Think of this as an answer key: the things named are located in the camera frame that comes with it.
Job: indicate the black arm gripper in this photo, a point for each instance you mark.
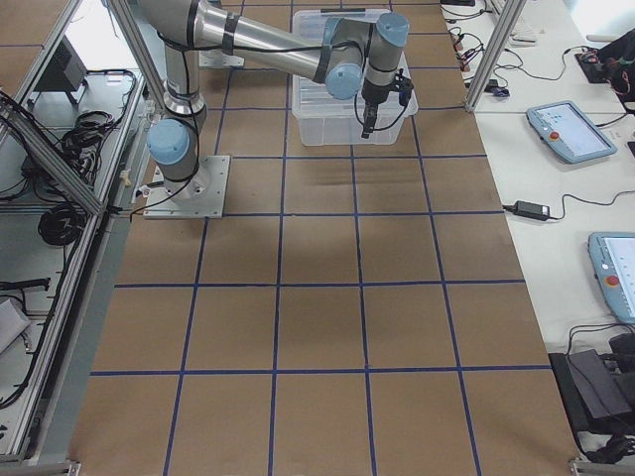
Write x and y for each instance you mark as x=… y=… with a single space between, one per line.
x=371 y=94

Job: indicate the clear plastic box lid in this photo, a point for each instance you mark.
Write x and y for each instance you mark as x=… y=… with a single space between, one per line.
x=312 y=100

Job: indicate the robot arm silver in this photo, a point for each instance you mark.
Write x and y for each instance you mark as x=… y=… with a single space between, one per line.
x=354 y=59

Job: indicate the clear plastic storage box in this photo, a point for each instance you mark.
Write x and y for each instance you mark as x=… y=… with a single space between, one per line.
x=342 y=131

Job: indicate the grey control box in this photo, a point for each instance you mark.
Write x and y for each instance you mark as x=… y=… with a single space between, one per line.
x=65 y=73

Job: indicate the black power adapter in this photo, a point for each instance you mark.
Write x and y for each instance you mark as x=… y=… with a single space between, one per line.
x=531 y=210

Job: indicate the teach pendant upper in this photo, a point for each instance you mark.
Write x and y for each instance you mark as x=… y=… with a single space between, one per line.
x=569 y=133

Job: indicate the teach pendant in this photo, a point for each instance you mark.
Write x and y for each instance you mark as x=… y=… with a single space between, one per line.
x=569 y=133
x=612 y=257

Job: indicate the teach pendant lower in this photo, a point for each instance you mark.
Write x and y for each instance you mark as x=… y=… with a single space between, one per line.
x=612 y=257

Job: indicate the black equipment lower right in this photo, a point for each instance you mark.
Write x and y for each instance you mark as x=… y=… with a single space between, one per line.
x=597 y=391

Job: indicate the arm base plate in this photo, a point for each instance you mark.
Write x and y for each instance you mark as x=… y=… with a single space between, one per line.
x=202 y=198

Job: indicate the aluminium frame post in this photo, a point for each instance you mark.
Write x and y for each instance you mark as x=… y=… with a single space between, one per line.
x=508 y=18

